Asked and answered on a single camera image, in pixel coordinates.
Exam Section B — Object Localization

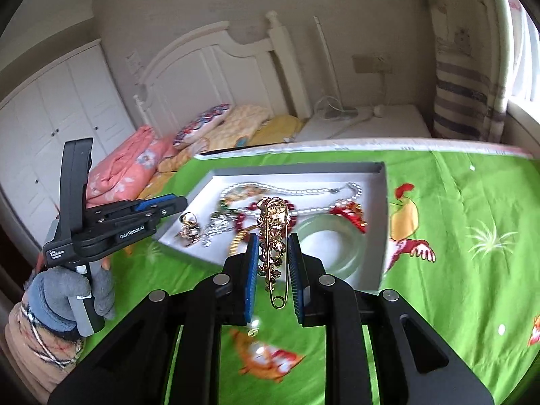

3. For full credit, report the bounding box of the round patterned pillow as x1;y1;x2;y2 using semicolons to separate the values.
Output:
172;103;235;150

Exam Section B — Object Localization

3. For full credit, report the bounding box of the white window sill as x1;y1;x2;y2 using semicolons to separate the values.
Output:
504;99;540;158

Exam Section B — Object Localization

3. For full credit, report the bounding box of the pale green jade bangle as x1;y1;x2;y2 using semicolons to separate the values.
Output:
291;214;366;278

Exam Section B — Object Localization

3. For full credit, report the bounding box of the gold safety pin brooch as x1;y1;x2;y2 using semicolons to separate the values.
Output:
255;197;293;309

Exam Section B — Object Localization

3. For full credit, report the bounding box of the white pearl necklace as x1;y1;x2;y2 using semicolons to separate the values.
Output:
218;181;363;220

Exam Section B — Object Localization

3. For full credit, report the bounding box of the pink floral quilt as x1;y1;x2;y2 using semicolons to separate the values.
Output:
86;125;176;208

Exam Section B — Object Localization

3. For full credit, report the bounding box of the grey jewelry tray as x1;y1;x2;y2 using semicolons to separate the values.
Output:
158;161;389;294

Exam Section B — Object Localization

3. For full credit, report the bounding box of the white nightstand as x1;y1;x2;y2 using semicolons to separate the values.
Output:
293;104;432;142

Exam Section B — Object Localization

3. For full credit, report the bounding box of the sheer white curtain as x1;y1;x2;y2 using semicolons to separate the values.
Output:
506;0;540;114

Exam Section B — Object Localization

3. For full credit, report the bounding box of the silver rhinestone chain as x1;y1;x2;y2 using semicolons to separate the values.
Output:
201;210;238;248

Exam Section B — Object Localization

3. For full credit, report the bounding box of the white wardrobe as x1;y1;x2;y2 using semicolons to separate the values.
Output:
0;38;136;237

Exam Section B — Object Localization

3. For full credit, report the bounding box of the red bead bracelet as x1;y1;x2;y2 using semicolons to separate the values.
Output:
235;201;301;234

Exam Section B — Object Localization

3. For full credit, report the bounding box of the red cord with gold bell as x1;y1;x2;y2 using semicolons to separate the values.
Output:
330;201;369;234

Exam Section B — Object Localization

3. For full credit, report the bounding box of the yellow pillow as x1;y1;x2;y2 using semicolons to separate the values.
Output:
249;115;305;146

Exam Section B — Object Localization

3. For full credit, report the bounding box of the wall socket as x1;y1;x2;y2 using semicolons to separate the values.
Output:
352;54;393;74

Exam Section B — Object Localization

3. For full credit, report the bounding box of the striped printed curtain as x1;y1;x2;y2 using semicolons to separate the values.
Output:
426;0;514;142

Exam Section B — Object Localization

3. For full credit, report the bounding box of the green printed cloth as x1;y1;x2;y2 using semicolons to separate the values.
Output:
78;137;540;405

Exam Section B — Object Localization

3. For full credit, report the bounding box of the white bed headboard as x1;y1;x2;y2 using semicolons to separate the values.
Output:
133;10;314;130

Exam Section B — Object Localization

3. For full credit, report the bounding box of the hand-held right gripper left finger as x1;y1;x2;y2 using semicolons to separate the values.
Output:
47;234;259;405

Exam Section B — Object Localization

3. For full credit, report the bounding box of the gold chain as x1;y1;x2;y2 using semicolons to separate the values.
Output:
229;228;259;257

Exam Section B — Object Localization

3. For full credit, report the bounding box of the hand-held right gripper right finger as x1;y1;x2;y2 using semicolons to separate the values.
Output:
288;233;494;405

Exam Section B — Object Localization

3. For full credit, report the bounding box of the gold floral brooch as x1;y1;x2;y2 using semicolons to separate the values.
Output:
219;189;256;208

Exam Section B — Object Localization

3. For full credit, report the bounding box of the person's left hand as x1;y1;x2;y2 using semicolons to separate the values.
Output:
24;262;117;339

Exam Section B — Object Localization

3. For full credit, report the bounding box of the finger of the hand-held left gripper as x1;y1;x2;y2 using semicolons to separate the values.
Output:
86;194;178;220
95;196;188;235

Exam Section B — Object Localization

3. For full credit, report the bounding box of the pale yellow quilt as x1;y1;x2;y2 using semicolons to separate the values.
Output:
202;105;273;153

